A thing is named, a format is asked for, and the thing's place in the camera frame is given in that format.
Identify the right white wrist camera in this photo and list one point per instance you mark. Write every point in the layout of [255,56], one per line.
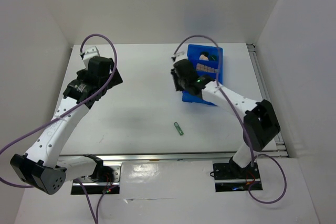
[179,56]

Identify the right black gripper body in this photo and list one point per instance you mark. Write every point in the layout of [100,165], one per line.
[184,84]

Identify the green teardrop makeup sponge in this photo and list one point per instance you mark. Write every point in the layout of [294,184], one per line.
[203,52]

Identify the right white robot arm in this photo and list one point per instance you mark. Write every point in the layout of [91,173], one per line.
[257,118]

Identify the clear eyeshadow palette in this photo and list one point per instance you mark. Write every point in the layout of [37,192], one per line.
[204,68]

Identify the beige makeup sponge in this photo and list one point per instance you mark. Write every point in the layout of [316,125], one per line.
[203,57]

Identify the green clear tube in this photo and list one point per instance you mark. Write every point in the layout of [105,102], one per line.
[178,128]

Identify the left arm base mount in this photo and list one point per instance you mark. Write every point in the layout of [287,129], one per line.
[108,183]

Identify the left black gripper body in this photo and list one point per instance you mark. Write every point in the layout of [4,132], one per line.
[81,73]

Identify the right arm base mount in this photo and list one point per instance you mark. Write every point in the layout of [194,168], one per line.
[226,180]

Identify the blue plastic organizer bin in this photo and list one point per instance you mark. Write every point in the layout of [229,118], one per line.
[193,54]

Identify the aluminium rail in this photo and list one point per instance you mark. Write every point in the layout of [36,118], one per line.
[263,89]
[165,157]

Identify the aluminium rail front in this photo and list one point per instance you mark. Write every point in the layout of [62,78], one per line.
[165,157]

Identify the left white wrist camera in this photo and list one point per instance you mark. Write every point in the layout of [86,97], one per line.
[89,53]

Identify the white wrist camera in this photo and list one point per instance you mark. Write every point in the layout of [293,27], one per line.
[179,56]
[89,53]

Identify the aluminium rail right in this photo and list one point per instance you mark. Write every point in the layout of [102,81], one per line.
[263,89]

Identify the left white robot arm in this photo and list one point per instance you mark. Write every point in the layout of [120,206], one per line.
[40,166]

